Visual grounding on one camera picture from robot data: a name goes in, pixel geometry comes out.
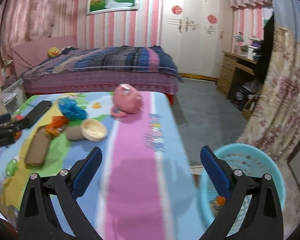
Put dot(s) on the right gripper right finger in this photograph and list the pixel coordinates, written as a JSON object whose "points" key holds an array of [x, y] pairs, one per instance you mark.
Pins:
{"points": [[215, 172]]}

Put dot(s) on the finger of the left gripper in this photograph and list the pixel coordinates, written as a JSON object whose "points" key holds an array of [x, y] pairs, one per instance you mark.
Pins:
{"points": [[5, 118]]}

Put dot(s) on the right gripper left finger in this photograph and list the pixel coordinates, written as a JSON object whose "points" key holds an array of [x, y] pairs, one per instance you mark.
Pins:
{"points": [[37, 217]]}

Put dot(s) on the orange plastic wrapper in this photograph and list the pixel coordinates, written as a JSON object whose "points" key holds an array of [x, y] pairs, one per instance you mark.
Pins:
{"points": [[57, 126]]}

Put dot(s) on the cardboard tube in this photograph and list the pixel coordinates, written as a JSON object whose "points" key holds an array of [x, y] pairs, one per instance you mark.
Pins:
{"points": [[74, 133]]}

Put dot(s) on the blue plastic bag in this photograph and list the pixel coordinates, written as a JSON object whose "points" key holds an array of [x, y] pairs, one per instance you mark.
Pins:
{"points": [[70, 109]]}

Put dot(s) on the newspaper wrapper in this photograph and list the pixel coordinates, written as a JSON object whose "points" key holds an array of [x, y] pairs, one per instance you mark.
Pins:
{"points": [[215, 208]]}

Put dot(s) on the blue plastic trash basket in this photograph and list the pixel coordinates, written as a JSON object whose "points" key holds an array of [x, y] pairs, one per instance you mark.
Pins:
{"points": [[242, 187]]}

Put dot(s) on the orange fruit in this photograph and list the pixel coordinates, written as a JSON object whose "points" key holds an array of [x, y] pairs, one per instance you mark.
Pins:
{"points": [[17, 135]]}

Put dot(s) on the small bedside stool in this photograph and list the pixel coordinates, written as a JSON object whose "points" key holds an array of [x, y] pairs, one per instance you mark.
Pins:
{"points": [[14, 96]]}

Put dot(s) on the brown phone case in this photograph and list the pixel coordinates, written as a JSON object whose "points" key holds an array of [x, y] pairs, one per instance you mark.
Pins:
{"points": [[38, 149]]}

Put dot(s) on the black zip case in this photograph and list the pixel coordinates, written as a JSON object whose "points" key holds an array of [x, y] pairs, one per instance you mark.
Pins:
{"points": [[35, 114]]}

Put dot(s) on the bed with plaid quilt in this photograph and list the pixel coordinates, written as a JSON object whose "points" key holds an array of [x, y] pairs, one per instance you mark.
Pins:
{"points": [[93, 70]]}

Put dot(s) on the yellow duck plush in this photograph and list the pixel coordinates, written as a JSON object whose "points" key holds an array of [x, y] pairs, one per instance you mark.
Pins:
{"points": [[52, 52]]}

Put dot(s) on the floral curtain right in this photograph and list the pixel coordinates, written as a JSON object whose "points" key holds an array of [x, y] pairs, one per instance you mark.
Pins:
{"points": [[274, 126]]}

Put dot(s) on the colourful cartoon tablecloth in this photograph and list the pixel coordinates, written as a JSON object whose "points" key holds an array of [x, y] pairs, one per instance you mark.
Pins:
{"points": [[143, 189]]}

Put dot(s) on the pink window curtain left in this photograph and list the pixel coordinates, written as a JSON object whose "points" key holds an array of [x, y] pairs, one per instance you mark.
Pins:
{"points": [[28, 20]]}

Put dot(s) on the black box under desk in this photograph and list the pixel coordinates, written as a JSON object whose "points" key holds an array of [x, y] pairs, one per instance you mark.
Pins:
{"points": [[240, 97]]}

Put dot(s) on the pink pig mug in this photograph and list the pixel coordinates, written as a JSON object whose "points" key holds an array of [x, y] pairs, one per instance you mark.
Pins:
{"points": [[126, 100]]}

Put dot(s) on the wooden desk with drawers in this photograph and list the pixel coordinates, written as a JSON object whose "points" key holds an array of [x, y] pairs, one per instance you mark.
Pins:
{"points": [[235, 71]]}

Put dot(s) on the desk lamp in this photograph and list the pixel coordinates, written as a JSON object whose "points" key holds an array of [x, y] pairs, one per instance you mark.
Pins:
{"points": [[238, 38]]}

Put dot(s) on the white wardrobe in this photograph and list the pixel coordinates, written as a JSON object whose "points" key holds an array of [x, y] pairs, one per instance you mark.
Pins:
{"points": [[195, 33]]}

